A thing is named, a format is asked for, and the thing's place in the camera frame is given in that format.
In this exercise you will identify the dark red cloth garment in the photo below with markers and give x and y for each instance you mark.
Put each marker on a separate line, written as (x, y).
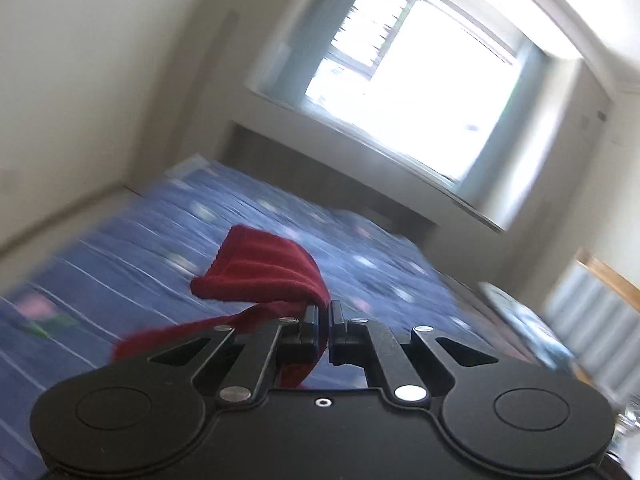
(272, 265)

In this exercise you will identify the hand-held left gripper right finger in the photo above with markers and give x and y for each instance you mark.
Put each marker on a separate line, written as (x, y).
(336, 321)

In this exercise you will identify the grey ribbed radiator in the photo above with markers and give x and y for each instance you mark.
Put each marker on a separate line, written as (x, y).
(595, 320)

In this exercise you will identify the light wooden frame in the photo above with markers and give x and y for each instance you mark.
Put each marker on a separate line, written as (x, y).
(612, 275)

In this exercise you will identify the window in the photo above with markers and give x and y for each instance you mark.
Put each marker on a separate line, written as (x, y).
(415, 85)

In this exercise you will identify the blue checked floral blanket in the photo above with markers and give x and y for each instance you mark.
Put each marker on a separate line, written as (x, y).
(150, 260)

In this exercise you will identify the white object with teal print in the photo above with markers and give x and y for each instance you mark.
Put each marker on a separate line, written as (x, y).
(525, 325)

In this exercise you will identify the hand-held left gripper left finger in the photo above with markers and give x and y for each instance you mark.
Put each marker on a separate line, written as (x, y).
(311, 321)

